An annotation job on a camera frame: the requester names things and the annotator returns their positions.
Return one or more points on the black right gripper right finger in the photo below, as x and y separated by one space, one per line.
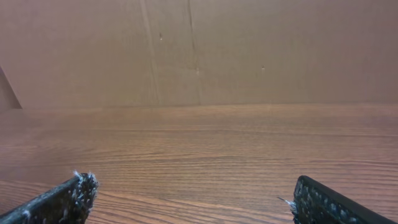
315 203

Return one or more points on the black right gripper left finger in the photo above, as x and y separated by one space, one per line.
69 202

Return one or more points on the brown cardboard backdrop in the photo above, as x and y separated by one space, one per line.
92 54

